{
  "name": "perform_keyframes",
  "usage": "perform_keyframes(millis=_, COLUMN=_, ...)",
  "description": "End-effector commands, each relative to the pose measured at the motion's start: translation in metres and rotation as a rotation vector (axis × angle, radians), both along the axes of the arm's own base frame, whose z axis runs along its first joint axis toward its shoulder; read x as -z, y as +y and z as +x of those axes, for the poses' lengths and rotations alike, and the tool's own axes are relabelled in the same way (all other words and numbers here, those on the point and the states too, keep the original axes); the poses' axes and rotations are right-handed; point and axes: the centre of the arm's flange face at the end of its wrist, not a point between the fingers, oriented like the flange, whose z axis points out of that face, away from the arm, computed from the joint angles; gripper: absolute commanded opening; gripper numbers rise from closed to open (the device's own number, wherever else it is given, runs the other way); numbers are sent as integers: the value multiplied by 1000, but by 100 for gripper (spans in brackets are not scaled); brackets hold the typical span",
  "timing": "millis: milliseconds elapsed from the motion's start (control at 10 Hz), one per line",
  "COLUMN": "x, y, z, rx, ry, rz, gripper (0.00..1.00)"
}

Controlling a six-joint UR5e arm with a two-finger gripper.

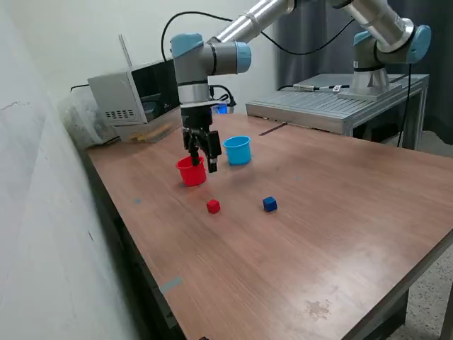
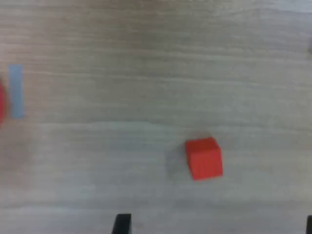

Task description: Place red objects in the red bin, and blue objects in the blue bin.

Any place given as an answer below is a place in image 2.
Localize small red cube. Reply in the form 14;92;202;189
184;136;224;181

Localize grey-blue tape mark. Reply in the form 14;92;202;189
8;64;25;120

